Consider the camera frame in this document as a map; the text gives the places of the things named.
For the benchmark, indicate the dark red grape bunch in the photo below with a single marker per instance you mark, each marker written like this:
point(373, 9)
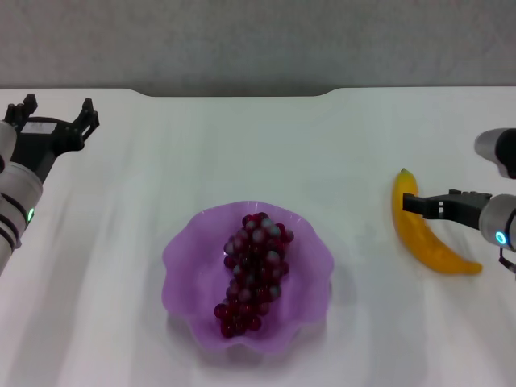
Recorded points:
point(254, 266)

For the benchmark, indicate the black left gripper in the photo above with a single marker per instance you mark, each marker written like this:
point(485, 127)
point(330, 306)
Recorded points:
point(40, 141)

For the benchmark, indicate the yellow banana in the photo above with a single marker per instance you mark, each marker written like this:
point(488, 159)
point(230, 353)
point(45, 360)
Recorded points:
point(419, 238)

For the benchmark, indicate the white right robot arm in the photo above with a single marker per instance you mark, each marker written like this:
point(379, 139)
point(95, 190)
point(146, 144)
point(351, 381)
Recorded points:
point(500, 217)

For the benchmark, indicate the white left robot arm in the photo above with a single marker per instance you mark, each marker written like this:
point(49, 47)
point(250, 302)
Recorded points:
point(18, 189)

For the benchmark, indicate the purple wavy-rimmed plastic plate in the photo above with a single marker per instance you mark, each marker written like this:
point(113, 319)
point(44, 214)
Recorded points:
point(306, 262)

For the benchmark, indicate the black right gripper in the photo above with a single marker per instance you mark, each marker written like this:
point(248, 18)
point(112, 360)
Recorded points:
point(463, 207)

